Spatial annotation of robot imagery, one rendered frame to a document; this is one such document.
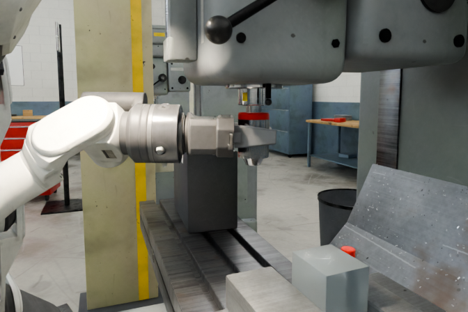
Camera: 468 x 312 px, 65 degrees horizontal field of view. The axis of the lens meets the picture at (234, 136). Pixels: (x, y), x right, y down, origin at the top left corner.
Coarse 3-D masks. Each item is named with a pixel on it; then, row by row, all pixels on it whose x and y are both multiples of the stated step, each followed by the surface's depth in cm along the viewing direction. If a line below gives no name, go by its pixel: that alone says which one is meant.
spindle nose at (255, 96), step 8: (240, 88) 53; (248, 88) 52; (256, 88) 52; (264, 88) 52; (240, 96) 53; (248, 96) 52; (256, 96) 52; (264, 96) 53; (240, 104) 53; (248, 104) 52; (256, 104) 52; (264, 104) 53
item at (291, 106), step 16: (192, 96) 877; (272, 96) 836; (288, 96) 765; (304, 96) 775; (192, 112) 881; (272, 112) 839; (288, 112) 768; (304, 112) 779; (272, 128) 844; (288, 128) 772; (304, 128) 783; (288, 144) 775; (304, 144) 787
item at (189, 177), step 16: (192, 160) 82; (208, 160) 83; (224, 160) 84; (176, 176) 98; (192, 176) 82; (208, 176) 83; (224, 176) 85; (176, 192) 99; (192, 192) 83; (208, 192) 84; (224, 192) 85; (176, 208) 100; (192, 208) 83; (208, 208) 84; (224, 208) 85; (192, 224) 84; (208, 224) 85; (224, 224) 86
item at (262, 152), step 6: (240, 120) 54; (246, 120) 53; (252, 120) 53; (258, 120) 53; (264, 120) 53; (252, 126) 53; (258, 126) 53; (264, 126) 53; (240, 150) 54; (246, 150) 53; (252, 150) 53; (258, 150) 53; (264, 150) 54; (240, 156) 54; (246, 156) 53; (252, 156) 53; (258, 156) 53; (264, 156) 54
